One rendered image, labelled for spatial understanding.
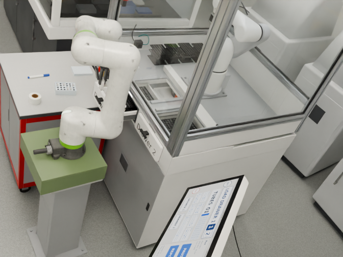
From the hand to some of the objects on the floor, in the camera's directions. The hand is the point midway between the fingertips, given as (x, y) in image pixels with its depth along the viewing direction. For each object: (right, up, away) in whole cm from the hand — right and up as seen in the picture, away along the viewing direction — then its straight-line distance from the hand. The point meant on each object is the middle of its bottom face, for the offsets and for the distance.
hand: (101, 84), depth 226 cm
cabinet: (+32, -68, +92) cm, 119 cm away
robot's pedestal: (-34, -98, +30) cm, 108 cm away
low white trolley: (-55, -48, +78) cm, 107 cm away
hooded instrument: (-60, +49, +188) cm, 203 cm away
